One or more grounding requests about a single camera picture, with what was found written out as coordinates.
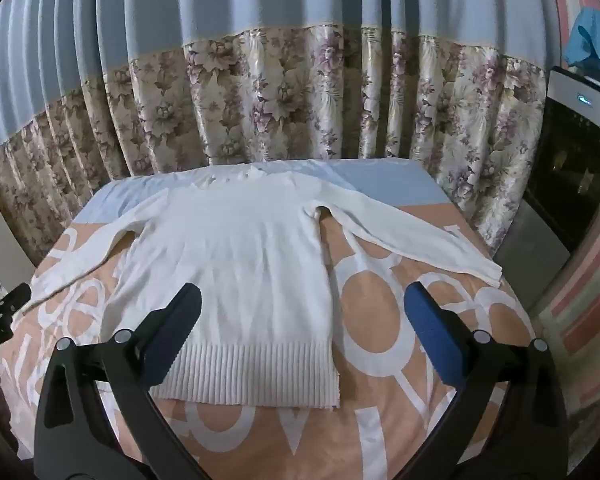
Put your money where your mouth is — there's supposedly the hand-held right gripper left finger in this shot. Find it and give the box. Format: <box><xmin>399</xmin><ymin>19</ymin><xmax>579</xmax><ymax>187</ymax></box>
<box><xmin>32</xmin><ymin>282</ymin><xmax>212</xmax><ymax>480</ymax></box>

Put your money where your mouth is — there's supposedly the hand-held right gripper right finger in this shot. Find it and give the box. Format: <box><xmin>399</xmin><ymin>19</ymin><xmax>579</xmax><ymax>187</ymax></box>
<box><xmin>404</xmin><ymin>281</ymin><xmax>570</xmax><ymax>480</ymax></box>

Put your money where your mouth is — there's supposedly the white knit sweater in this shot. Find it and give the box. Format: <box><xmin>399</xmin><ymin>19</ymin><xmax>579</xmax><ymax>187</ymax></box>
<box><xmin>22</xmin><ymin>159</ymin><xmax>503</xmax><ymax>411</ymax></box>

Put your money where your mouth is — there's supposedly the beige board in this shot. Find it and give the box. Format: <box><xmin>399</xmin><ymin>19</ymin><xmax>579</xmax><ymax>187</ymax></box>
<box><xmin>0</xmin><ymin>175</ymin><xmax>33</xmax><ymax>281</ymax></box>

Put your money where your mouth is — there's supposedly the peach white printed blanket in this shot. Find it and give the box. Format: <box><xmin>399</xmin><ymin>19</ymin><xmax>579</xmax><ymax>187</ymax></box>
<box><xmin>0</xmin><ymin>159</ymin><xmax>541</xmax><ymax>480</ymax></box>

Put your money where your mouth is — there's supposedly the black silver oven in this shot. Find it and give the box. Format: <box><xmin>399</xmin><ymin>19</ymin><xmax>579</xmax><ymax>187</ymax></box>
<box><xmin>500</xmin><ymin>65</ymin><xmax>600</xmax><ymax>311</ymax></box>

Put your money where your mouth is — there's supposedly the blue floral curtain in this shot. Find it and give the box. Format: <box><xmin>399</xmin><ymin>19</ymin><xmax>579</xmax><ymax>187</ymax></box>
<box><xmin>0</xmin><ymin>0</ymin><xmax>563</xmax><ymax>266</ymax></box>

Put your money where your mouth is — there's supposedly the blue cloth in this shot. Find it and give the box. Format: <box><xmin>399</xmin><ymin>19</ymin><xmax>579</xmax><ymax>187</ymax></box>
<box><xmin>564</xmin><ymin>7</ymin><xmax>600</xmax><ymax>86</ymax></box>

